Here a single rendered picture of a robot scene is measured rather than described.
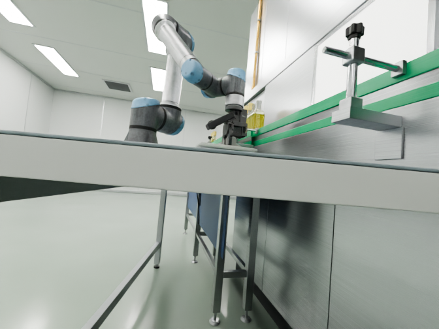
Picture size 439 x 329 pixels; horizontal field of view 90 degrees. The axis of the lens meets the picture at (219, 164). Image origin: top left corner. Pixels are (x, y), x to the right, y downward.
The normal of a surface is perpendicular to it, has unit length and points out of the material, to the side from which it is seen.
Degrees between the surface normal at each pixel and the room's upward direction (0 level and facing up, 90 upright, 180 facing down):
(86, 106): 90
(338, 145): 90
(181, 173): 90
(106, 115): 90
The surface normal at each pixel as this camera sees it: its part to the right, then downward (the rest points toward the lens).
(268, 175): 0.03, -0.05
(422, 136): -0.97, -0.10
